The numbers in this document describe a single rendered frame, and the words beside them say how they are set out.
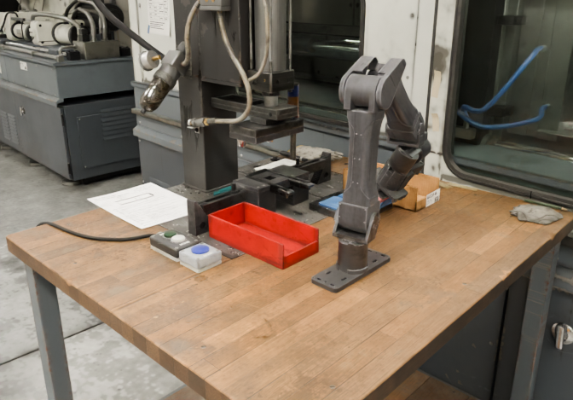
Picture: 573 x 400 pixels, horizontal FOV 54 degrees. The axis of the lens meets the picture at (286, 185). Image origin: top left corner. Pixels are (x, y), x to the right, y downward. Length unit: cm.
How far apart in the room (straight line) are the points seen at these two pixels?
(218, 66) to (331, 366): 88
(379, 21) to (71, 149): 305
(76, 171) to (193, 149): 297
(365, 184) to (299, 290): 25
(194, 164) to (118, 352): 116
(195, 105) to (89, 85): 293
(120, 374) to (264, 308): 145
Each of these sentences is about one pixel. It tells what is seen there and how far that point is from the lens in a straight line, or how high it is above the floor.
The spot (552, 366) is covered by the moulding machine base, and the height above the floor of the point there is 39.
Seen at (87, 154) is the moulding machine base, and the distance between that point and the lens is 459.
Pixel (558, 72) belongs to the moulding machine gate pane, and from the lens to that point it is 168.
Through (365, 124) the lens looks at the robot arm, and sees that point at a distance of 110.
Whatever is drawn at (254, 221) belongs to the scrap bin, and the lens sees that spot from 141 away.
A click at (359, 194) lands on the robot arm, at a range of 114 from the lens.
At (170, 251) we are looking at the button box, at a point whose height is 92.
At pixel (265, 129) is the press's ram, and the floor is 114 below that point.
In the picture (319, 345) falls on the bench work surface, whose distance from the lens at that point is 99.
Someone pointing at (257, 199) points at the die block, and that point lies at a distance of 145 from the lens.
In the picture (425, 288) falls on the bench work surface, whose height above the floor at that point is 90.
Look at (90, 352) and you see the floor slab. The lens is 263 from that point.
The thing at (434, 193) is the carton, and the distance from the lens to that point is 162.
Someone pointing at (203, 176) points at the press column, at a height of 95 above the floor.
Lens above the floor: 147
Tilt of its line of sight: 19 degrees down
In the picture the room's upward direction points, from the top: straight up
